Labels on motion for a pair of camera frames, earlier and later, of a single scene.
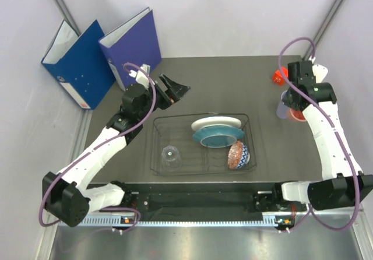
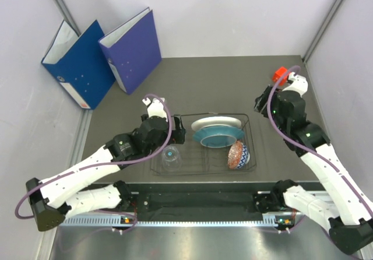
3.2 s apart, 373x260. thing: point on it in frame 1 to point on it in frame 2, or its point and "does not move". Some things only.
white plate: x=206 y=122 does not move
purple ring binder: x=134 y=41 does not move
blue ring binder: x=81 y=63 does not move
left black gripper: x=176 y=92 to x=178 y=136
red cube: x=278 y=77 does not move
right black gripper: x=285 y=98 to x=261 y=101
